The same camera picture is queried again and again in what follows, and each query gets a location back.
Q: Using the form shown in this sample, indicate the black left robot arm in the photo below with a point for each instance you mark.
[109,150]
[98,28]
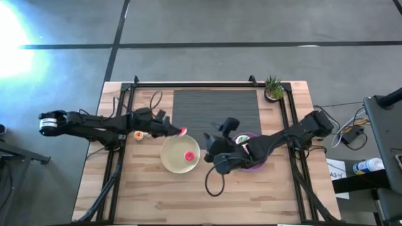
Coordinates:
[94,125]

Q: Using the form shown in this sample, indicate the black power adapter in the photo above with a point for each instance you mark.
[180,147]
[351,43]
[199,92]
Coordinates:
[351,135]

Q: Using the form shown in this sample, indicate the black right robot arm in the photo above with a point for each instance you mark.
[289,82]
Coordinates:
[292,133]

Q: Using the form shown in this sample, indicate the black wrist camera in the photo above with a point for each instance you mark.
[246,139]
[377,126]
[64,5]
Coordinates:
[231,124]
[160,114]

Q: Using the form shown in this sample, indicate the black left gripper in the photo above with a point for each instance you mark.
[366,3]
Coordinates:
[158,127]

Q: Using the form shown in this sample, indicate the white blue spray can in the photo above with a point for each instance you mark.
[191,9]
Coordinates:
[369,165]

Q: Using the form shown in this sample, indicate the grey metal cart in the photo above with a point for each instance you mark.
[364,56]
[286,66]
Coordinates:
[383,132]

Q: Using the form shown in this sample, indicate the black crossbar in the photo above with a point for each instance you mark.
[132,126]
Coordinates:
[361,182]

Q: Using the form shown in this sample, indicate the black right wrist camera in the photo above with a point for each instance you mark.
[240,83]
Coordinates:
[231,124]

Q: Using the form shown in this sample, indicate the black pole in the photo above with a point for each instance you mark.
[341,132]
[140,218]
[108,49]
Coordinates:
[391,99]

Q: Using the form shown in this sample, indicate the white paper sheet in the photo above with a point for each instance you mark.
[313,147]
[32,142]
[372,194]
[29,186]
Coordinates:
[333,164]

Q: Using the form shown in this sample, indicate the dark grey ribbed placemat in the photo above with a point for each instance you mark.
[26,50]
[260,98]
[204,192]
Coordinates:
[194,106]

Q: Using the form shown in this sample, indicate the purple round plate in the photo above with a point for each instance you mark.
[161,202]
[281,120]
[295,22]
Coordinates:
[252,168]

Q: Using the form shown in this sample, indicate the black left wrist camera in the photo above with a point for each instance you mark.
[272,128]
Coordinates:
[160,114]

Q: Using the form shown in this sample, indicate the small red frosted donut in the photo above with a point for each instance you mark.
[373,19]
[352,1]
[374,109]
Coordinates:
[183,132]
[186,156]

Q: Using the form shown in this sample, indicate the black aluminium table frame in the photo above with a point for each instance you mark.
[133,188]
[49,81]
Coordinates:
[204,84]

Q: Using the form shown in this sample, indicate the small potted succulent plant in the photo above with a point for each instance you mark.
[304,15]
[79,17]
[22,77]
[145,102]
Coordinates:
[274,89]

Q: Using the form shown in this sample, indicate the pale yellow round plate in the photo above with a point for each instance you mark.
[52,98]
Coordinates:
[172,153]

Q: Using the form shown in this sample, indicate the small orange frosted donut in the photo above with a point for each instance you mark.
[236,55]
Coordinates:
[136,135]

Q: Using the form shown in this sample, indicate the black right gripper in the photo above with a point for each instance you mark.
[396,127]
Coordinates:
[227,153]

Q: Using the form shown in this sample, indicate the black metal stand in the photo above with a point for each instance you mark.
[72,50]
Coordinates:
[19,153]

